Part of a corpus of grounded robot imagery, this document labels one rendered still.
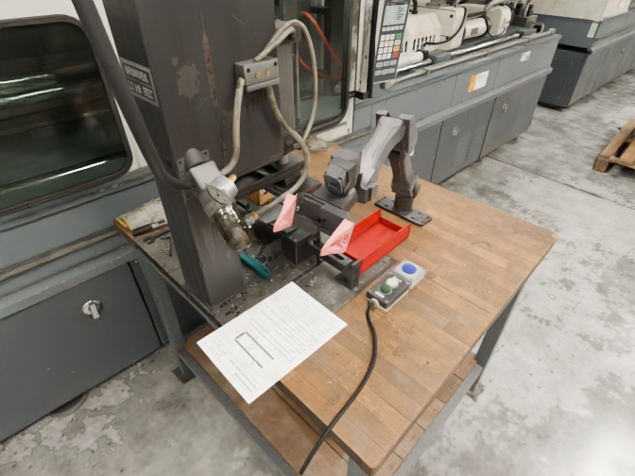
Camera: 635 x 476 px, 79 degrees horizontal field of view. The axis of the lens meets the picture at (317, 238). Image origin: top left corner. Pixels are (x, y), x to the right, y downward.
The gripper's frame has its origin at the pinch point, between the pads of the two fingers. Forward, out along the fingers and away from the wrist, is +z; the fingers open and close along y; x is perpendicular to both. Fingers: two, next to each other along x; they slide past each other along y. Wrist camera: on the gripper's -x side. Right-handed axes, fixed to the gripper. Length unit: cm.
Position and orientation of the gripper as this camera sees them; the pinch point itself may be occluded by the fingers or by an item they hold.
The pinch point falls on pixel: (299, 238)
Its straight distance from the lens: 68.0
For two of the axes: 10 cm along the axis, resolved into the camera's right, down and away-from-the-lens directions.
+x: -1.9, 7.6, 6.1
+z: -4.7, 4.8, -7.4
